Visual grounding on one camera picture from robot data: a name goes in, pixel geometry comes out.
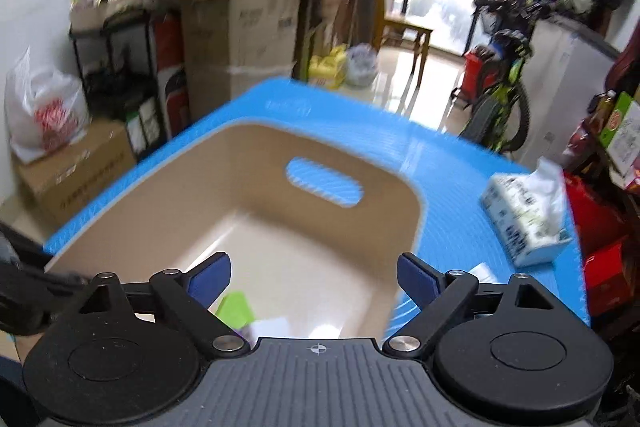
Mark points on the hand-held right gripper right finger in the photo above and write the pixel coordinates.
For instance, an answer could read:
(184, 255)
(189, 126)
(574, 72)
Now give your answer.
(417, 279)

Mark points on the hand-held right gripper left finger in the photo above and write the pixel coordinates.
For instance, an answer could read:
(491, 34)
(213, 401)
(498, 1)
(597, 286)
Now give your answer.
(210, 277)

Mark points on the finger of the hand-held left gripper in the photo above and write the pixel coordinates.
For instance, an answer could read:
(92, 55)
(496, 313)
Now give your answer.
(45, 279)

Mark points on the orange purple toy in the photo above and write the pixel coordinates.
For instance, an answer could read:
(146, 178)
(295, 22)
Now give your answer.
(235, 307)

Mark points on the beige plastic basket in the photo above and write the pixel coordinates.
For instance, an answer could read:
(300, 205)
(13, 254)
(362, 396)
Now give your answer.
(310, 227)

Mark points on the person's blue jeans leg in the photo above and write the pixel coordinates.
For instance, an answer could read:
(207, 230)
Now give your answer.
(10, 392)

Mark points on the blue silicone mat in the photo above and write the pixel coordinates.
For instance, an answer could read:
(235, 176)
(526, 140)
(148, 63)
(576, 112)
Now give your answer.
(450, 187)

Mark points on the low cardboard box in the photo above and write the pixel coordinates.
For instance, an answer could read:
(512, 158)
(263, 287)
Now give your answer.
(75, 177)

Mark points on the patterned tissue box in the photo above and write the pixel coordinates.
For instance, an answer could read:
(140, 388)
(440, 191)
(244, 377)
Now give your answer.
(525, 212)

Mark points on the white red-print plastic bag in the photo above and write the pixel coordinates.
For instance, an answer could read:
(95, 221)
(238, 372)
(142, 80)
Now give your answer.
(45, 112)

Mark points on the red gift bag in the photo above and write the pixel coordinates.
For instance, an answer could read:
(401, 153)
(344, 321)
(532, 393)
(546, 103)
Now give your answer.
(595, 227)

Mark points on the green black bicycle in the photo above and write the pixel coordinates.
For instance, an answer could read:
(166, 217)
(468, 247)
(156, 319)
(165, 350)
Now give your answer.
(500, 97)

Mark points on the red appliance box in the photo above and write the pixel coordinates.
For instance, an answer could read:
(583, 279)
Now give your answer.
(172, 77)

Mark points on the black metal rack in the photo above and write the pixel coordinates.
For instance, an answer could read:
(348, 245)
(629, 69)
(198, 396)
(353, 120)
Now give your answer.
(115, 77)

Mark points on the red bucket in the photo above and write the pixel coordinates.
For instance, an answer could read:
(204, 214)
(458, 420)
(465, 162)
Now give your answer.
(480, 72)

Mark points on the clear plastic bag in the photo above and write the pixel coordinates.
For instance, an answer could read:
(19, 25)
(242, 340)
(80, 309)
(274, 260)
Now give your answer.
(361, 67)

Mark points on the yellow plastic jug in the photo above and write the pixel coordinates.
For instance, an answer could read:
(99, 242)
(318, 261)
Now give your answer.
(327, 67)

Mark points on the large stacked cardboard box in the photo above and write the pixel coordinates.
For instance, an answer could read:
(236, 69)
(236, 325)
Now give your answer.
(240, 47)

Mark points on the wooden chair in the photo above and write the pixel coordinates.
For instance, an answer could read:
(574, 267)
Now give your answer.
(407, 32)

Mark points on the green white carton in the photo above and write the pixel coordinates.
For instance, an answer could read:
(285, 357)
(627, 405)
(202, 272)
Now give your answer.
(622, 132)

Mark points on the small open cardboard box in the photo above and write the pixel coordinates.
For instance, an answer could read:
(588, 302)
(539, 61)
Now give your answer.
(100, 14)

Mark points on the dark wooden side table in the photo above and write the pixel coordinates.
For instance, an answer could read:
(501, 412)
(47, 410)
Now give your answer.
(330, 7)

